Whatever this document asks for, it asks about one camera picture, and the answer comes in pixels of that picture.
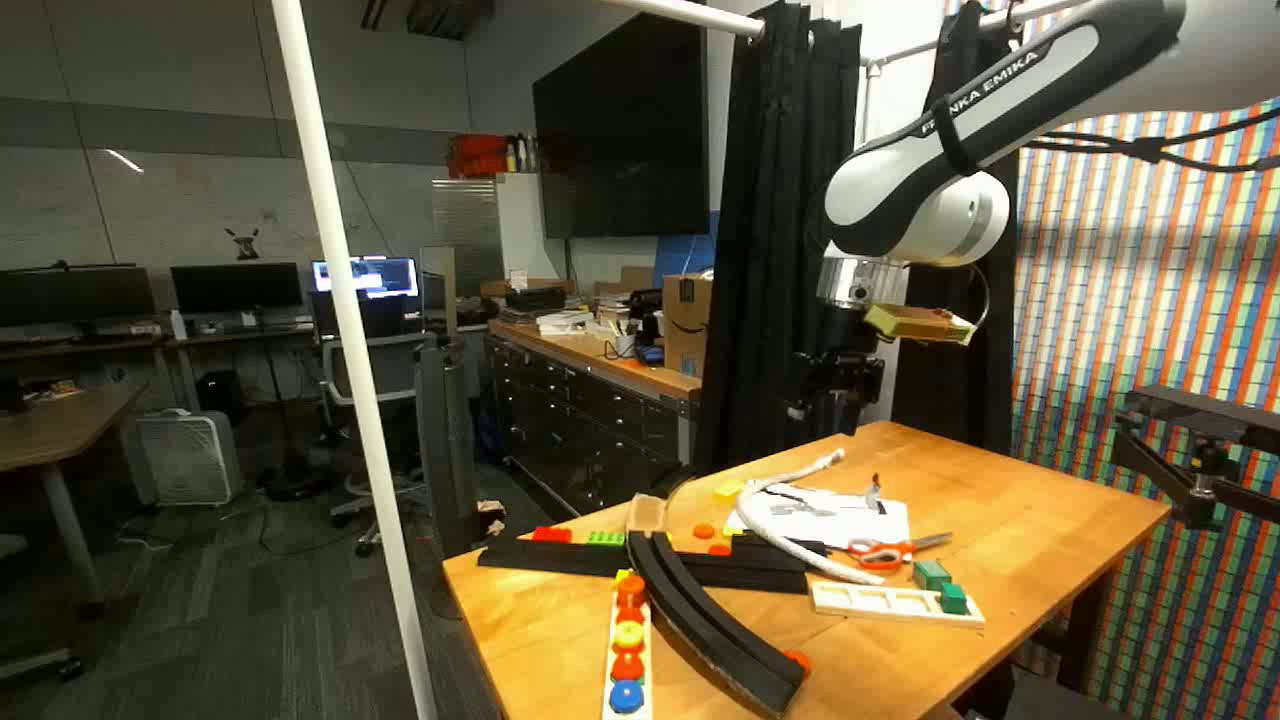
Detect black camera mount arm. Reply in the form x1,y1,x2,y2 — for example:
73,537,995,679
1112,383,1280,528

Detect curved black track piece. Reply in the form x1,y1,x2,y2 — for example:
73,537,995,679
622,537,803,720

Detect wooden side desk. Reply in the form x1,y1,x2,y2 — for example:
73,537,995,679
0,380,141,616

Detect white box fan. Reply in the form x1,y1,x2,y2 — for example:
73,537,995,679
118,407,243,510

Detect orange disc by track end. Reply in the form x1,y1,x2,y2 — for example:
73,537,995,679
785,649,813,677

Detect wrist camera with yellow tape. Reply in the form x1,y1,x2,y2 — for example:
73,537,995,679
868,305,977,347

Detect black wall television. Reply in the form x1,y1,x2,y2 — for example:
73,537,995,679
531,17,707,241

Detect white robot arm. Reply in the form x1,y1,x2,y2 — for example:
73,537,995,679
785,0,1189,431

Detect wooden ring stacker board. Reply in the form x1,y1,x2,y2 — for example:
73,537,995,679
599,567,656,720

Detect dark drawer workbench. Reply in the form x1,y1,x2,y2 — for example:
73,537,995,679
483,320,700,516

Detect white vertical pole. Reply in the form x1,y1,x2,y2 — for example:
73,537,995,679
268,0,436,720

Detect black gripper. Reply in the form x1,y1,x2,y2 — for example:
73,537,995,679
785,308,882,435

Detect white rope loop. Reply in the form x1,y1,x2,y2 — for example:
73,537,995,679
730,447,887,590

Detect straight black track piece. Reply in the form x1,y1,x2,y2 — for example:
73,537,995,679
479,540,808,598

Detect orange handled scissors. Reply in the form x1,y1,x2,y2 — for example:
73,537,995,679
803,531,951,577

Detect green blocks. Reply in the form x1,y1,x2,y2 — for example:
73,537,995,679
911,561,969,616

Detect black curtain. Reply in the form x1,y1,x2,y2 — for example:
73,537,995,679
697,0,858,463

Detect white wooden tray frame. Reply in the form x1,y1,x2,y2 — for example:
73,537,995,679
808,577,982,624

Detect lit computer monitor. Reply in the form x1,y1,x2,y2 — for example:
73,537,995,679
352,255,420,299

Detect cardboard box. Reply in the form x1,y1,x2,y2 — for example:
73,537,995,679
662,275,710,378

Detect white printed paper sheet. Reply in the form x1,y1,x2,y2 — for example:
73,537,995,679
760,486,911,550

